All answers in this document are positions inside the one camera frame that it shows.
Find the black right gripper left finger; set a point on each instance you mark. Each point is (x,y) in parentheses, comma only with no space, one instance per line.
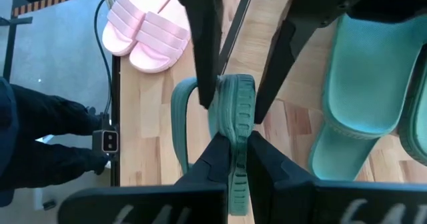
(166,204)

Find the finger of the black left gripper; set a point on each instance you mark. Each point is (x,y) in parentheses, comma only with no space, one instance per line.
(283,67)
(205,44)

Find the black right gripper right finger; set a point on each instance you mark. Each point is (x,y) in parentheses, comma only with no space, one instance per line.
(300,204)

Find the pink rubber slide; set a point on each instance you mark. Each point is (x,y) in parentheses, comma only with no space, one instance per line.
(116,34)
(156,47)

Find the person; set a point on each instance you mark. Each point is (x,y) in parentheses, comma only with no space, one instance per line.
(40,117)

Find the black floor stand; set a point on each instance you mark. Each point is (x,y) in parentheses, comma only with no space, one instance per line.
(11,44)

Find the small grey depth camera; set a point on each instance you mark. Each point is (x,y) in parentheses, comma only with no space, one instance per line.
(106,141)

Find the black metal table frame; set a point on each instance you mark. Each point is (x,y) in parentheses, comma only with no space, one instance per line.
(115,100)

